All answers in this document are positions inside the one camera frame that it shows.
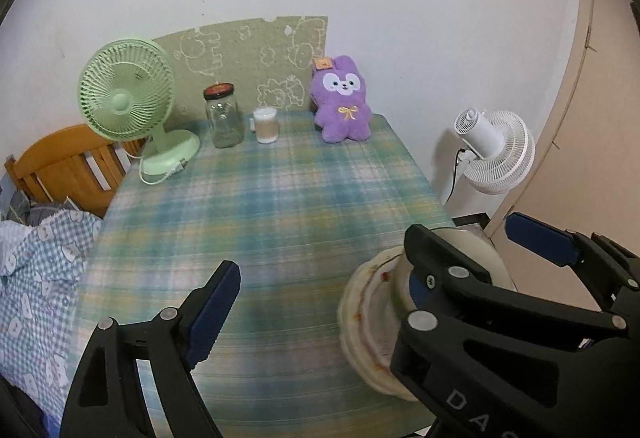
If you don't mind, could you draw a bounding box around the red trim floral plate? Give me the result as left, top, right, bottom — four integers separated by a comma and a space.
337, 245, 416, 402

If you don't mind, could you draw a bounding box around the blue checkered bedding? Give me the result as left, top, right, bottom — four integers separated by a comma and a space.
1, 210, 102, 423

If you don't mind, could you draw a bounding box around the green desk fan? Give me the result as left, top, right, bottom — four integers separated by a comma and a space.
77, 38, 201, 186

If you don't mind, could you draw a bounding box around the purple plush bunny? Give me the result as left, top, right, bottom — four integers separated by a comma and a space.
309, 56, 372, 143

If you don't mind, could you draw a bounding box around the wooden chair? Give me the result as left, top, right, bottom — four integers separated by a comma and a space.
4, 124, 145, 217

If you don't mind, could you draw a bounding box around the white standing fan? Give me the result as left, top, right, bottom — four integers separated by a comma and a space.
435, 108, 536, 205

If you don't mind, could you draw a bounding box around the glass jar black lid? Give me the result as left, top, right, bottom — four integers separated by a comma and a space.
203, 83, 244, 149

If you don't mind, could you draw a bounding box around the beige door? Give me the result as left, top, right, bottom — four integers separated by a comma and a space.
485, 0, 639, 310

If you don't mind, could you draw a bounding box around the white fan power cable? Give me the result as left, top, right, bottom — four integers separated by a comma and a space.
117, 142, 191, 187

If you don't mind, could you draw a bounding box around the cotton swab container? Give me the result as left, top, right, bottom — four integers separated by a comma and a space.
252, 106, 280, 144

